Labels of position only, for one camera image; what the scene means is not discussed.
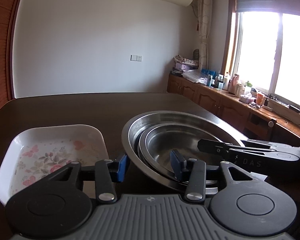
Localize wooden framed window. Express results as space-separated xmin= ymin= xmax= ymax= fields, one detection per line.
xmin=222 ymin=0 xmax=300 ymax=116

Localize large stainless steel bowl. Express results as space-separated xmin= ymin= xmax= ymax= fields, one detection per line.
xmin=122 ymin=110 xmax=245 ymax=197

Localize pink jug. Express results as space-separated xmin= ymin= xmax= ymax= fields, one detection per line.
xmin=228 ymin=73 xmax=241 ymax=94

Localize wooden louvered wardrobe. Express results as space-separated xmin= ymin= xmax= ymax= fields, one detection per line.
xmin=0 ymin=0 xmax=24 ymax=118

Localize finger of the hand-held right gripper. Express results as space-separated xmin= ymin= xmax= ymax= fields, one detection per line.
xmin=222 ymin=148 xmax=278 ymax=161
xmin=197 ymin=139 xmax=243 ymax=158

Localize white floral rectangular plate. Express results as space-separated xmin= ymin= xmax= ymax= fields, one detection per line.
xmin=0 ymin=124 xmax=109 ymax=204

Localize blue boxes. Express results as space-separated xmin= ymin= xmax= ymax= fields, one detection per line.
xmin=201 ymin=68 xmax=217 ymax=77

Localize white bottle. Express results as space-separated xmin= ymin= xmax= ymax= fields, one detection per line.
xmin=223 ymin=72 xmax=231 ymax=91

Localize stack of newspapers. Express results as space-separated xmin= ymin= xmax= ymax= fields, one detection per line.
xmin=173 ymin=54 xmax=199 ymax=64

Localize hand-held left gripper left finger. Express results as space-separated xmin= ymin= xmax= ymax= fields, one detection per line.
xmin=44 ymin=153 xmax=130 ymax=204

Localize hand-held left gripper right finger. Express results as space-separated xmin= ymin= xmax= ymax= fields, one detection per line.
xmin=170 ymin=149 xmax=255 ymax=202

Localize small stainless steel bowl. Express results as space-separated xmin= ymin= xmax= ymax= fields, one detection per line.
xmin=145 ymin=127 xmax=230 ymax=183
xmin=137 ymin=123 xmax=240 ymax=188

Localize white kettle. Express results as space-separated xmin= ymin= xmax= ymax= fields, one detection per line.
xmin=235 ymin=83 xmax=246 ymax=98

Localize beige patterned curtain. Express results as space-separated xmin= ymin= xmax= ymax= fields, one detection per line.
xmin=197 ymin=0 xmax=213 ymax=71

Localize purple box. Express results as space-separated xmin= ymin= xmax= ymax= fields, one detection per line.
xmin=175 ymin=62 xmax=199 ymax=71

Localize white tissue box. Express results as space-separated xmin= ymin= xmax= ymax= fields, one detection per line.
xmin=239 ymin=94 xmax=256 ymax=104

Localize wooden low cabinet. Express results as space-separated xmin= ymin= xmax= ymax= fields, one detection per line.
xmin=167 ymin=72 xmax=300 ymax=141

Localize clear plastic bags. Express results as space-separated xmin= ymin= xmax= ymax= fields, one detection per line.
xmin=182 ymin=69 xmax=208 ymax=83

